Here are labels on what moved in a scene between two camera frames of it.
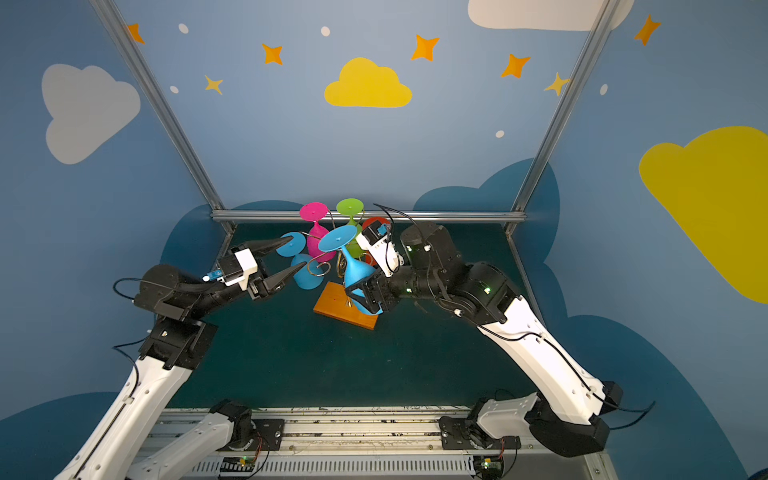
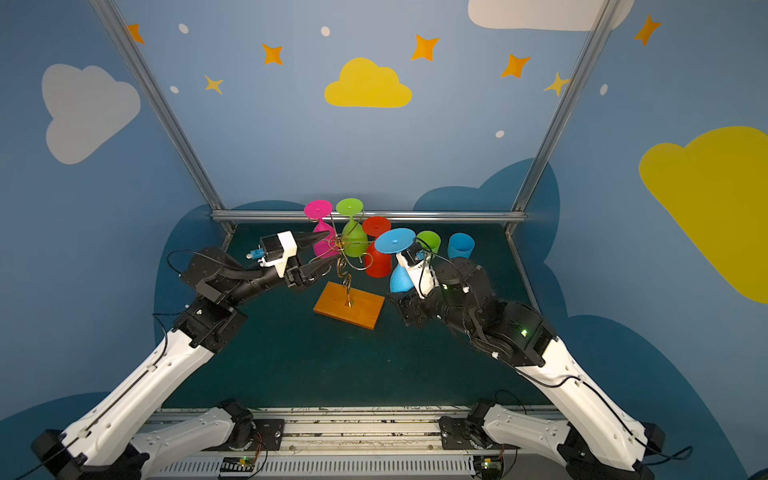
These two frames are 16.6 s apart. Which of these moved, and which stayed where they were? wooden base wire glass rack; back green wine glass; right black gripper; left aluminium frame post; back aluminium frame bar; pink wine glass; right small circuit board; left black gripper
Moved: left black gripper; right black gripper
Stayed: left aluminium frame post; back aluminium frame bar; pink wine glass; wooden base wire glass rack; back green wine glass; right small circuit board
